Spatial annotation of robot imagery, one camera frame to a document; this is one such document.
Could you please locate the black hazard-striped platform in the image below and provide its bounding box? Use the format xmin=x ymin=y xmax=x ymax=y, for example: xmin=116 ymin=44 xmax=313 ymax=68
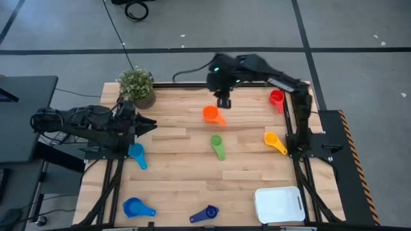
xmin=317 ymin=110 xmax=381 ymax=226

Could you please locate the potted green plant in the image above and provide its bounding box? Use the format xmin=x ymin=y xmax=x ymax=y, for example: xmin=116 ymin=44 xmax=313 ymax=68
xmin=115 ymin=66 xmax=157 ymax=110

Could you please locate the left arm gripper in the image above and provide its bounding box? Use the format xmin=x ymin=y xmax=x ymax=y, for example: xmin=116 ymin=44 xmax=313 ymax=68
xmin=119 ymin=110 xmax=158 ymax=142

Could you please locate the orange measuring cup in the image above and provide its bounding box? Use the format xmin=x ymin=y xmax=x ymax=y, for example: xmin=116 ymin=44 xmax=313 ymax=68
xmin=202 ymin=105 xmax=227 ymax=127

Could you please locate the black power adapter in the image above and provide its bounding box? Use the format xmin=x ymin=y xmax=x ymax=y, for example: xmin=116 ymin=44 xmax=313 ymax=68
xmin=51 ymin=130 xmax=70 ymax=144

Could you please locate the coiled black cable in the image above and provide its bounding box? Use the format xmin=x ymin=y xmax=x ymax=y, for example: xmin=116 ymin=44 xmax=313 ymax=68
xmin=124 ymin=1 xmax=150 ymax=22

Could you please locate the white plastic basket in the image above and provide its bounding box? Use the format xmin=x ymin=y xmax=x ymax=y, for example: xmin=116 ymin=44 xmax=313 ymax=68
xmin=252 ymin=185 xmax=306 ymax=225

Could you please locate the light blue measuring cup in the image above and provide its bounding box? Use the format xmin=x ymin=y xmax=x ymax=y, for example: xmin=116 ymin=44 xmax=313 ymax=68
xmin=128 ymin=142 xmax=148 ymax=170

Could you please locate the red measuring cup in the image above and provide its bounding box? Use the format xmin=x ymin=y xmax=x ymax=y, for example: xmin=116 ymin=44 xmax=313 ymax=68
xmin=268 ymin=89 xmax=286 ymax=114

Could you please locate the black aluminium table frame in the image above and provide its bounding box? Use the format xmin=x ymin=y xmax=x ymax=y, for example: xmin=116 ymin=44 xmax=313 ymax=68
xmin=76 ymin=81 xmax=346 ymax=231

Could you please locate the long black floor cable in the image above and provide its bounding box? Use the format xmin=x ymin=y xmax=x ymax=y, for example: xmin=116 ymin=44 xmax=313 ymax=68
xmin=101 ymin=0 xmax=135 ymax=71

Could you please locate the large blue measuring cup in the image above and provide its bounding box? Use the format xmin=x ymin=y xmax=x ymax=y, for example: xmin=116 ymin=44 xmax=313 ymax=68
xmin=122 ymin=196 xmax=157 ymax=219

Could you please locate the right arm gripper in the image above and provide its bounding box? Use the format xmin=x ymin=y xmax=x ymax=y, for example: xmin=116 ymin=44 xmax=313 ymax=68
xmin=206 ymin=53 xmax=241 ymax=109

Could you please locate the thin black floor cable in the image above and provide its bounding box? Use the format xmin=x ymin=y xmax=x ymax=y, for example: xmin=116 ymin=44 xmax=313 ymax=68
xmin=55 ymin=88 xmax=102 ymax=98

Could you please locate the small dark blue measuring cup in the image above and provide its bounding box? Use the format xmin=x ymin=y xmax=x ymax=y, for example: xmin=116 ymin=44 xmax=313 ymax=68
xmin=189 ymin=204 xmax=220 ymax=224

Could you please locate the black desk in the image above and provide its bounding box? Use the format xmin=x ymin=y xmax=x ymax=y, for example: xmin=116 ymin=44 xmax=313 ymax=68
xmin=0 ymin=75 xmax=59 ymax=165

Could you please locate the yellow measuring cup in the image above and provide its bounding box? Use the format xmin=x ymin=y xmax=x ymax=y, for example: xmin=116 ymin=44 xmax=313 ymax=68
xmin=263 ymin=132 xmax=288 ymax=156

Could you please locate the green measuring cup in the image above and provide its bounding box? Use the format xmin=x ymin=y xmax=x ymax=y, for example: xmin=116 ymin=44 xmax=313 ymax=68
xmin=210 ymin=133 xmax=227 ymax=162

